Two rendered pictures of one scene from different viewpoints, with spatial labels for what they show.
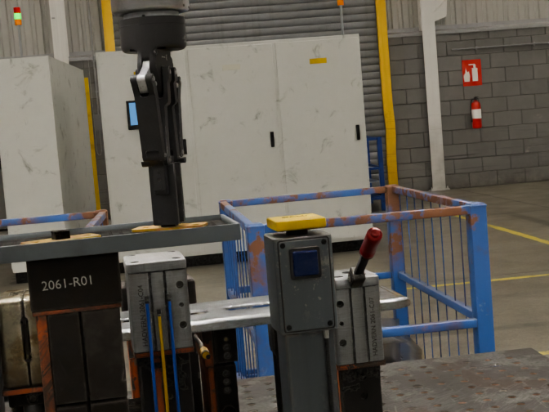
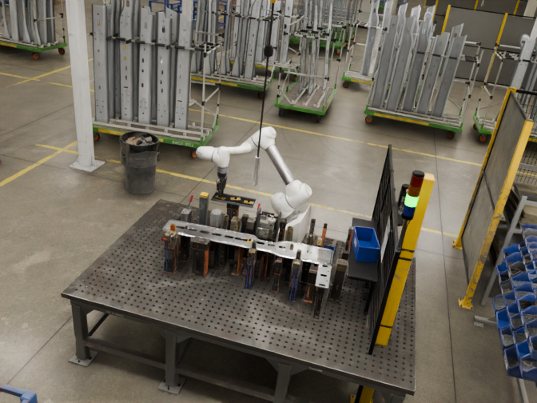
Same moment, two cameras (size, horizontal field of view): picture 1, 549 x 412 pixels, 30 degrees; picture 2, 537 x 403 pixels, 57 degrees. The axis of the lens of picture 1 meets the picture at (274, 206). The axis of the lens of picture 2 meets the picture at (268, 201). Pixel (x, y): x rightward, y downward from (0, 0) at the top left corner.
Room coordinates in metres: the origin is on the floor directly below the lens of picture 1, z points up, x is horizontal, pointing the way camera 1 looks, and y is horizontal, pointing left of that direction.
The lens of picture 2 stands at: (4.59, 1.67, 3.15)
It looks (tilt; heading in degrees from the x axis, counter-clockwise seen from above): 28 degrees down; 198
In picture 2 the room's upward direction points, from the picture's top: 7 degrees clockwise
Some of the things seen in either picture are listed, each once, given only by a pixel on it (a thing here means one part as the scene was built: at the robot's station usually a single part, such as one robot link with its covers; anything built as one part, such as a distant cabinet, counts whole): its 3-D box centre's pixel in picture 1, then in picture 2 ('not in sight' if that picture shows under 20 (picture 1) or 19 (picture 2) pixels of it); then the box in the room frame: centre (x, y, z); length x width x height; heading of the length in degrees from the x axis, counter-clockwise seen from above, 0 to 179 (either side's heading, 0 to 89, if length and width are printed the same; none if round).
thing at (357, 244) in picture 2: not in sight; (365, 244); (1.16, 1.38, 1.10); 0.30 x 0.17 x 0.13; 20
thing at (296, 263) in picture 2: not in sight; (294, 278); (1.57, 0.96, 0.87); 0.12 x 0.09 x 0.35; 10
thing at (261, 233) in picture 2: not in sight; (266, 236); (1.22, 0.58, 0.94); 0.18 x 0.13 x 0.49; 100
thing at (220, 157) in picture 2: not in sight; (221, 156); (1.19, 0.11, 1.54); 0.13 x 0.11 x 0.16; 89
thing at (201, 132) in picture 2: not in sight; (153, 88); (-1.98, -2.57, 0.88); 1.93 x 1.01 x 1.76; 102
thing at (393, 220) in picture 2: not in sight; (372, 267); (0.96, 1.47, 0.77); 1.97 x 0.14 x 1.55; 10
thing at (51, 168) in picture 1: (48, 143); not in sight; (10.32, 2.21, 1.22); 2.40 x 0.54 x 2.45; 3
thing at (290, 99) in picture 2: not in sight; (312, 66); (-5.41, -1.02, 0.88); 1.91 x 1.00 x 1.76; 7
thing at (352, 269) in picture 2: not in sight; (363, 247); (1.09, 1.37, 1.02); 0.90 x 0.22 x 0.03; 10
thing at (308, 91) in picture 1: (234, 128); not in sight; (9.60, 0.32, 1.22); 2.40 x 0.54 x 2.45; 97
